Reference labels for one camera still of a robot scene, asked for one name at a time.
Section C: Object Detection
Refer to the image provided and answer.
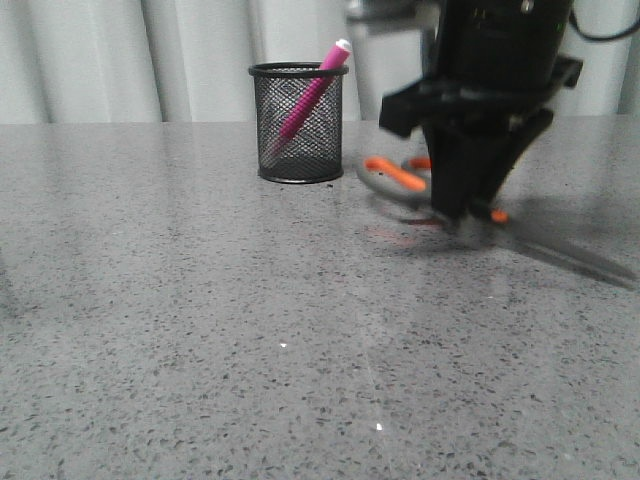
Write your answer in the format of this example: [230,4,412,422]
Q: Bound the black cable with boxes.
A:
[568,0,640,41]

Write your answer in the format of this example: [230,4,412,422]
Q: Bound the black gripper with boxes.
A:
[379,1,583,218]

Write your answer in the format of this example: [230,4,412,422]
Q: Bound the pink marker pen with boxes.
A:
[268,39,352,156]

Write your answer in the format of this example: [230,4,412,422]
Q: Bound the black mesh pen cup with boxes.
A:
[248,62,349,184]

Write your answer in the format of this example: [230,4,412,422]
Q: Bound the grey curtain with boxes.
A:
[0,0,640,124]

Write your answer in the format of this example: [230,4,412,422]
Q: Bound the grey orange scissors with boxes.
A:
[355,156,638,282]

